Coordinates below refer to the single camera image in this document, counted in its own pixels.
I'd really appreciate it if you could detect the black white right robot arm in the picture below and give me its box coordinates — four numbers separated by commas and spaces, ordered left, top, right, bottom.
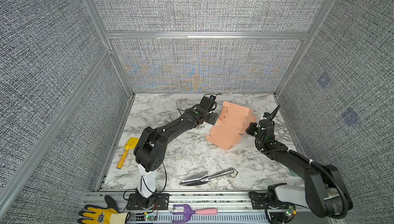
246, 108, 353, 219

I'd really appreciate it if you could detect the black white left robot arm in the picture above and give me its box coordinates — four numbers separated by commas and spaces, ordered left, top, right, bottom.
133, 94, 218, 199

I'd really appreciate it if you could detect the silver metal garden trowel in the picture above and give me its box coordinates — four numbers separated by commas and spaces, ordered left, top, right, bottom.
180, 168, 238, 187

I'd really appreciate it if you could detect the yellow toy shovel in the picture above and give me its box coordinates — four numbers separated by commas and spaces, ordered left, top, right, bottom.
117, 137, 139, 169

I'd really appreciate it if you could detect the purple pink garden fork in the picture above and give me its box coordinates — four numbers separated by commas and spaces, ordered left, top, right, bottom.
172, 204, 218, 224

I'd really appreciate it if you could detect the yellow black work glove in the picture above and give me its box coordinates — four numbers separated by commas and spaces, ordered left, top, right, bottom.
77, 195, 130, 224

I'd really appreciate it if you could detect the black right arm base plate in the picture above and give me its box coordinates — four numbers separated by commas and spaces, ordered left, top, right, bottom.
248, 190, 277, 210

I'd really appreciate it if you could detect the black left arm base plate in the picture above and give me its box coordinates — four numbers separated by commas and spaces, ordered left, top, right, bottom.
126, 193, 170, 210

